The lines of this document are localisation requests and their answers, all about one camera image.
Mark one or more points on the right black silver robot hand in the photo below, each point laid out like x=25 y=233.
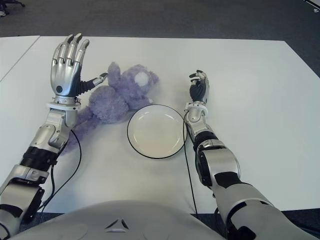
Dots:
x=200 y=91

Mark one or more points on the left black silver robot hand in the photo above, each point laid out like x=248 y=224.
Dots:
x=62 y=75

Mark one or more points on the purple plush doll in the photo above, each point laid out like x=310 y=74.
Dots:
x=107 y=107

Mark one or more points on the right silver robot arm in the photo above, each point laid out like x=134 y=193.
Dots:
x=220 y=160

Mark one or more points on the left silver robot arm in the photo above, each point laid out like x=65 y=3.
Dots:
x=50 y=132

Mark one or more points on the white plate with black rim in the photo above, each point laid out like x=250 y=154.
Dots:
x=156 y=132

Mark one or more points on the white sneaker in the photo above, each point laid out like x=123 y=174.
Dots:
x=2 y=14

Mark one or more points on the black office chair base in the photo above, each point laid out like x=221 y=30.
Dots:
x=13 y=3

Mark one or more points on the small white floor object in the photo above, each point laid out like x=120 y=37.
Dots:
x=315 y=10

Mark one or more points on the thin white bar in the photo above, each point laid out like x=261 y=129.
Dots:
x=312 y=3

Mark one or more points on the grey robot torso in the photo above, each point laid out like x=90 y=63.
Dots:
x=120 y=212

